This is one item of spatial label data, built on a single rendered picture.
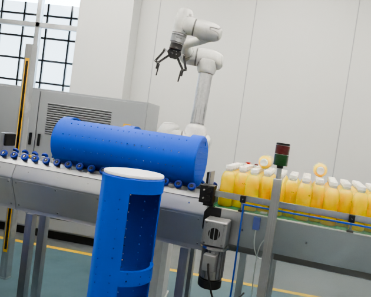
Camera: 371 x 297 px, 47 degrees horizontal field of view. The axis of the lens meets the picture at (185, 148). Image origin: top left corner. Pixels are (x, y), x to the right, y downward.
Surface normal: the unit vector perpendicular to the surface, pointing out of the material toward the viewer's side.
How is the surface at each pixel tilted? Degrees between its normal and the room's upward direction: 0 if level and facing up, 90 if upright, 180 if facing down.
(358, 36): 90
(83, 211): 110
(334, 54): 90
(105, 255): 90
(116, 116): 90
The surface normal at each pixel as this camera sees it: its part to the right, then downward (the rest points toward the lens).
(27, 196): -0.31, 0.34
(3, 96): -0.16, 0.03
